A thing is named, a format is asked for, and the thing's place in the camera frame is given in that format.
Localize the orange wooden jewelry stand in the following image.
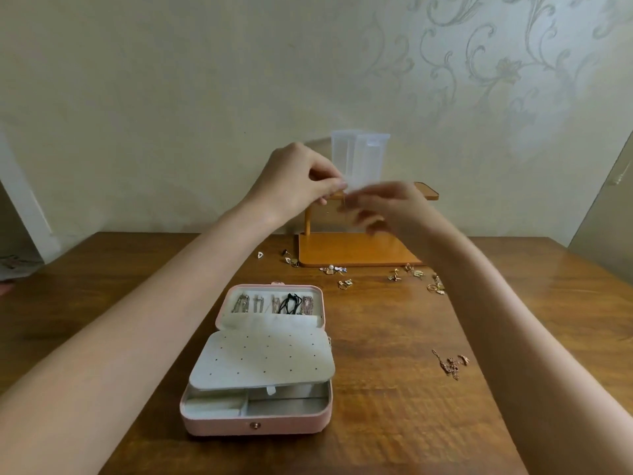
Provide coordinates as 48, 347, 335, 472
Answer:
297, 182, 441, 269

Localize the pink jewelry box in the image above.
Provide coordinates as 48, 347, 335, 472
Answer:
179, 284, 336, 437

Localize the white perforated earring panel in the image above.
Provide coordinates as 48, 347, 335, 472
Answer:
189, 330, 336, 392

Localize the person's right hand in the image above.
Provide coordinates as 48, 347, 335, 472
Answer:
341, 181, 446, 246

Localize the pale door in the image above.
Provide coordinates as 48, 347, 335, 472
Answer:
568, 138, 633, 253

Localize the gold chain bracelet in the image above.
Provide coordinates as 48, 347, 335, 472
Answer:
432, 349, 469, 382

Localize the person's left hand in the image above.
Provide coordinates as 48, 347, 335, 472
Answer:
246, 142, 348, 227

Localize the clear plastic container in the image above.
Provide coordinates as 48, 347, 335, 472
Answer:
330, 130, 391, 191

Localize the printed paper sheet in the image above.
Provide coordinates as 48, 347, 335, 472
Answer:
0, 254, 45, 283

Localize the silver chain jewelry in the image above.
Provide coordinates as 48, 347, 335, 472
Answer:
232, 293, 266, 317

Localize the person's right forearm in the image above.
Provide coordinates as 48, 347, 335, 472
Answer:
419, 212, 633, 475

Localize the person's left forearm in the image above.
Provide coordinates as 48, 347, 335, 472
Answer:
0, 192, 279, 475

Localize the scattered earrings group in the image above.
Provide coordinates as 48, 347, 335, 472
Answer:
255, 247, 446, 296

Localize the white door frame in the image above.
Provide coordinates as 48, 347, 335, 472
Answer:
0, 129, 61, 266

